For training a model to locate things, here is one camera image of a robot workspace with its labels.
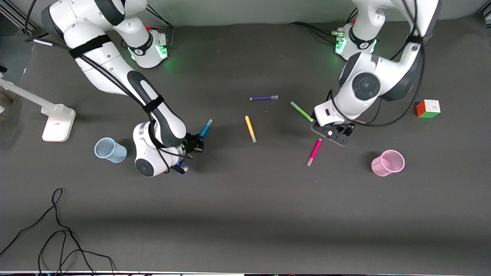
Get blue marker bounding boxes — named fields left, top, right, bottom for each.
left=199, top=119, right=214, bottom=138

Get pink marker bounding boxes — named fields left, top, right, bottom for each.
left=306, top=138, right=323, bottom=167

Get green marker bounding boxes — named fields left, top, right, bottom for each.
left=290, top=101, right=314, bottom=122

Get yellow marker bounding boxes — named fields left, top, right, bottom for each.
left=245, top=115, right=257, bottom=143

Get translucent pink plastic cup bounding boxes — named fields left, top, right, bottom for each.
left=371, top=149, right=405, bottom=177

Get translucent blue plastic cup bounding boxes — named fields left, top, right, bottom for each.
left=94, top=137, right=127, bottom=163

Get colourful puzzle cube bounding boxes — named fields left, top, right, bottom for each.
left=416, top=99, right=441, bottom=119

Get left arm black cable bundle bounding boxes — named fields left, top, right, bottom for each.
left=326, top=0, right=427, bottom=128

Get arm black cable bundle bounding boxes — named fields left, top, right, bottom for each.
left=24, top=0, right=183, bottom=174
left=326, top=0, right=427, bottom=128

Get right arm black cable bundle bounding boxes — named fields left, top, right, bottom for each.
left=24, top=0, right=183, bottom=174

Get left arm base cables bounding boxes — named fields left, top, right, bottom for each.
left=290, top=8, right=359, bottom=43

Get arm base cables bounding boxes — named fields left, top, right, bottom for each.
left=290, top=8, right=359, bottom=43
left=146, top=6, right=176, bottom=48

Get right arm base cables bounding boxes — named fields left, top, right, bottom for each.
left=146, top=6, right=176, bottom=48

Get loose black table cable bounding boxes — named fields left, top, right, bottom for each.
left=0, top=187, right=116, bottom=276

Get aluminium frame rail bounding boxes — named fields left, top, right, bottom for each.
left=0, top=2, right=41, bottom=35

